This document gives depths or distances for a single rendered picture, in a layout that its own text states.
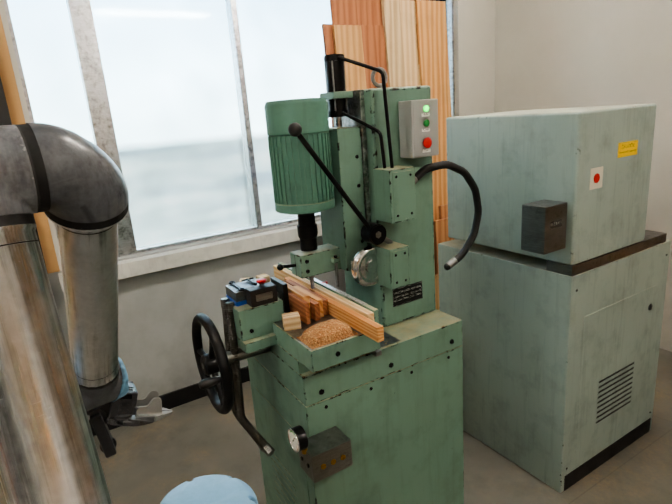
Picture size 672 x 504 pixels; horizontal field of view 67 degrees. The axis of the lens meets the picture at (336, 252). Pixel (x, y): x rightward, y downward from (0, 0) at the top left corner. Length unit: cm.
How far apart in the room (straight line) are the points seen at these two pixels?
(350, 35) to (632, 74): 156
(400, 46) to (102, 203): 259
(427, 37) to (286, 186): 207
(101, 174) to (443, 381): 125
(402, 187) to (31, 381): 103
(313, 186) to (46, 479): 95
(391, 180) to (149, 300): 165
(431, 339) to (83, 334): 99
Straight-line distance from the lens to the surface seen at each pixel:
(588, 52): 349
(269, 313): 145
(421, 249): 162
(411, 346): 155
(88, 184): 76
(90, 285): 91
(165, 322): 278
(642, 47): 334
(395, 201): 142
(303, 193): 140
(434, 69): 332
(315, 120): 139
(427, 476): 184
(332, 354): 131
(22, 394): 73
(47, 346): 73
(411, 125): 147
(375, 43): 310
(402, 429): 166
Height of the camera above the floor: 146
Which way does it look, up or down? 15 degrees down
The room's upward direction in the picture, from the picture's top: 4 degrees counter-clockwise
